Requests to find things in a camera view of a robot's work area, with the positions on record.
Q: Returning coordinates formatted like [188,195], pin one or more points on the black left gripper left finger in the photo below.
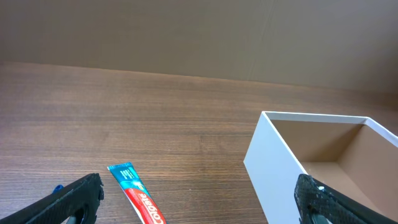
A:
[79,200]

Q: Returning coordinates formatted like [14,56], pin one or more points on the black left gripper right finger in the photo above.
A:
[318,203]

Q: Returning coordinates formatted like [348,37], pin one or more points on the blue disposable razor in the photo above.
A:
[57,188]

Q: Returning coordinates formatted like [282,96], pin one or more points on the Colgate toothpaste tube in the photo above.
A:
[136,192]

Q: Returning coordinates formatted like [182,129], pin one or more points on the white cardboard box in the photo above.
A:
[354,155]

